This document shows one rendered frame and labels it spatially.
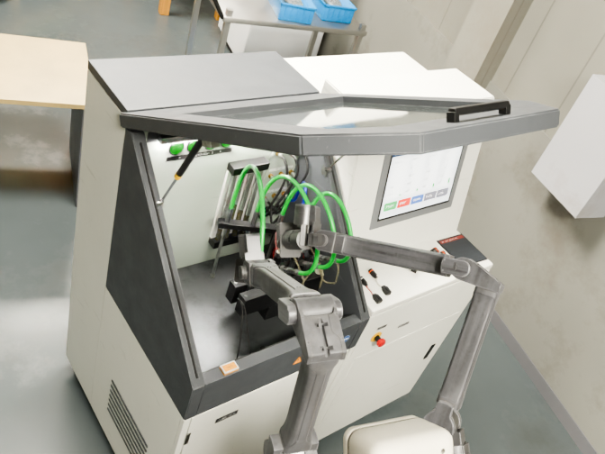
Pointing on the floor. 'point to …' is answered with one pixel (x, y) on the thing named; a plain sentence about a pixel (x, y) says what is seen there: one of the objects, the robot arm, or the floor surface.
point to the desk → (47, 82)
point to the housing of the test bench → (89, 177)
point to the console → (442, 322)
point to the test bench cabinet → (138, 393)
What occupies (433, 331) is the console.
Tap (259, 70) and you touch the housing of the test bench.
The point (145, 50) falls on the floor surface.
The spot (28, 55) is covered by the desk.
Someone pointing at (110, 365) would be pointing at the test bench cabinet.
